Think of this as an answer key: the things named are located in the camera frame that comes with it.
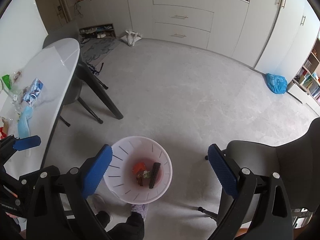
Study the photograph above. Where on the orange brown snack wrapper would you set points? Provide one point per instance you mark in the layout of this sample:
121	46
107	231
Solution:
143	178

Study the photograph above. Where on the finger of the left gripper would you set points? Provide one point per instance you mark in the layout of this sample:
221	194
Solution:
21	144

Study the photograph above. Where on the grey floor mat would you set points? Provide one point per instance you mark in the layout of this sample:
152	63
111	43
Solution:
95	50

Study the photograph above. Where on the blue white tissue pack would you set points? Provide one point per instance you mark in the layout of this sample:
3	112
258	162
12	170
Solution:
33	91

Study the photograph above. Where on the shoe rack niche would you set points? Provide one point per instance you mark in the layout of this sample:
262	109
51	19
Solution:
97	32

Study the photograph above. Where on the white tote bag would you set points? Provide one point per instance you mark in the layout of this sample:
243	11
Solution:
131	37

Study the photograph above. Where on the white drawer cabinet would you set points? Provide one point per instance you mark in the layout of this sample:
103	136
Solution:
213	25

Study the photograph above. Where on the black table leg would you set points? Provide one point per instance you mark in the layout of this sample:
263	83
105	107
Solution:
83	73

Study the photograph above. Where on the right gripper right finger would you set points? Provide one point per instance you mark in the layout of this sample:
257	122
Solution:
272	218

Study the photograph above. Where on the clear red snack wrapper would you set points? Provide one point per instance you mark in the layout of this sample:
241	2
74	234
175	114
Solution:
16	76

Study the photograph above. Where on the green plastic wrapper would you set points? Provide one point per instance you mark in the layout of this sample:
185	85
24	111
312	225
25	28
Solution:
7	81

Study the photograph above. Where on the person foot purple slipper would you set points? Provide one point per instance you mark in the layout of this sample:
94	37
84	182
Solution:
141	209

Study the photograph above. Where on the person foot white slipper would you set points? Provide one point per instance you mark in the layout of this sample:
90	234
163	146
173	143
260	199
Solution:
98	203

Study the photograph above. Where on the blue surgical face mask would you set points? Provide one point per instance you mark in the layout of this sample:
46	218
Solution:
23	125

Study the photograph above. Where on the tall white wardrobe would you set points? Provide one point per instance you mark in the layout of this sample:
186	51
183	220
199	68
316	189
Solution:
277	36

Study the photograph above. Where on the grey dining chair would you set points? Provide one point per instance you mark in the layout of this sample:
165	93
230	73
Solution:
74	89

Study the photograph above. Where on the bookshelf with books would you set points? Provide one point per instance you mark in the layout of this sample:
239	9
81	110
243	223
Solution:
306	81

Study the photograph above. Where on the blue plastic bag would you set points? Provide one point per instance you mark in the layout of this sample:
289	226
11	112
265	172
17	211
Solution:
276	83

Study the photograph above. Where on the pink white trash bin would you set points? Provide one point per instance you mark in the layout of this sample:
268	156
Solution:
122	182

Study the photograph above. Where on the grey office chair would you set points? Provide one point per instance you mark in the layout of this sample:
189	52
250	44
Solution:
296	163

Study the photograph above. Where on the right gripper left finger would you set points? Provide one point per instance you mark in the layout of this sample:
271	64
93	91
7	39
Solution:
59	209

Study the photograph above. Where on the black corrugated foam pad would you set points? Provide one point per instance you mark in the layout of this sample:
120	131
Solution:
153	176

